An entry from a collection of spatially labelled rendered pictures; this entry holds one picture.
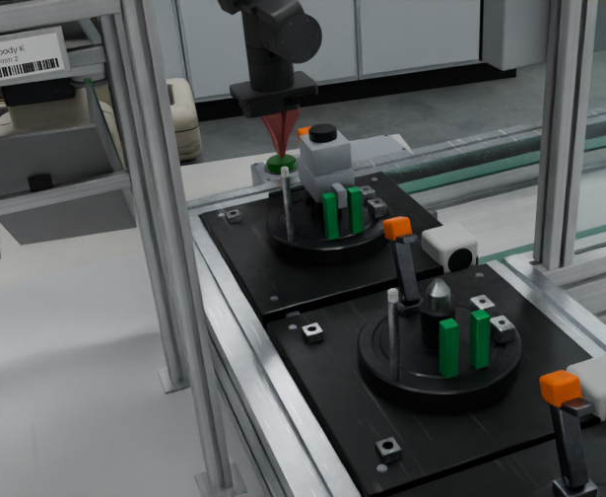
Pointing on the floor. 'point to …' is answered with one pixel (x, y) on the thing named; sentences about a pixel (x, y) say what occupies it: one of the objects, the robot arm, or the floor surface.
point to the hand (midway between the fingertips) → (280, 150)
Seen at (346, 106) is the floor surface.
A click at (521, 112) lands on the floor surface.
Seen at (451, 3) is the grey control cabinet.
